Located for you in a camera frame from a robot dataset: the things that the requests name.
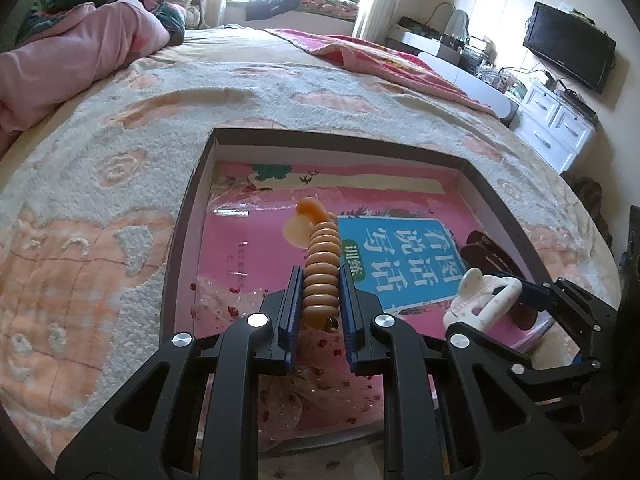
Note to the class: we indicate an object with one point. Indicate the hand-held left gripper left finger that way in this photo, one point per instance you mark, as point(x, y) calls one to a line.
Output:
point(295, 310)

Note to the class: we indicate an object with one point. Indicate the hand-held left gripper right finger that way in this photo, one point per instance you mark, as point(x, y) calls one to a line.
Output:
point(350, 310)

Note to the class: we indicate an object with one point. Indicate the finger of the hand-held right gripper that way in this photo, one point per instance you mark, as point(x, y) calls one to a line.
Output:
point(550, 377)
point(575, 305)

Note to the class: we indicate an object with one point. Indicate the white hair claw clip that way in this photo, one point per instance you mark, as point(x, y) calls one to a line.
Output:
point(470, 305)

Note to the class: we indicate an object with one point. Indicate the shallow cardboard box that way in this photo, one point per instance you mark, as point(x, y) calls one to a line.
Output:
point(192, 210)

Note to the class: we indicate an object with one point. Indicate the pink book with blue label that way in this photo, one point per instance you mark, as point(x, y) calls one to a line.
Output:
point(260, 240)

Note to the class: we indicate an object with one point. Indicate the sheer red-dotted scrunchie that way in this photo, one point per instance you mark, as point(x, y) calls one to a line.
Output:
point(320, 395)

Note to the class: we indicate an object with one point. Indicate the dark brown hair clip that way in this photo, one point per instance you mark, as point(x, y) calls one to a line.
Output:
point(482, 255)

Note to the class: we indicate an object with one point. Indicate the dark brown cloth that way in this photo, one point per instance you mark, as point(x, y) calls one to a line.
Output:
point(587, 195)

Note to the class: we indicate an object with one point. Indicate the white drawer cabinet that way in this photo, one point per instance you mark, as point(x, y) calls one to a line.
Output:
point(545, 115)

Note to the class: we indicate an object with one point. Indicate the black set-top box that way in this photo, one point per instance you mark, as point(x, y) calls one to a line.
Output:
point(580, 102)

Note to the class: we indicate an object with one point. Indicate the white desk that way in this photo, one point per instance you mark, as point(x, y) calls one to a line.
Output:
point(475, 80)

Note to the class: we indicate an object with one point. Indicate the pink printed blanket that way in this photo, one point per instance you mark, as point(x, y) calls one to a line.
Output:
point(380, 60)

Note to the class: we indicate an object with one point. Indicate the black television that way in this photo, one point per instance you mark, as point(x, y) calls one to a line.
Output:
point(565, 45)

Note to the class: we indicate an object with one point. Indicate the dark clothing pile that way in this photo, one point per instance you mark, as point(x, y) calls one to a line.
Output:
point(270, 2)

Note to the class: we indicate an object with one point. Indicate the pink quilt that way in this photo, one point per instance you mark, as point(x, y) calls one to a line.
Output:
point(75, 45)

